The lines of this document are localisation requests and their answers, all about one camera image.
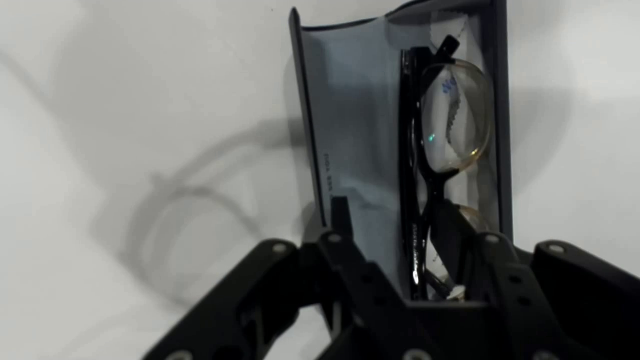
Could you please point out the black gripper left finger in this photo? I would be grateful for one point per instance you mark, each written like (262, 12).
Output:
(360, 287)

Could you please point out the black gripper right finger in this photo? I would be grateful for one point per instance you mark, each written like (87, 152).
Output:
(526, 301)

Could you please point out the black-framed glasses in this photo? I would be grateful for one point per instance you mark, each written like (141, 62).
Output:
(416, 200)

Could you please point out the dark open glasses case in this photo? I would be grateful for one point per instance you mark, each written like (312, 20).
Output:
(353, 121)

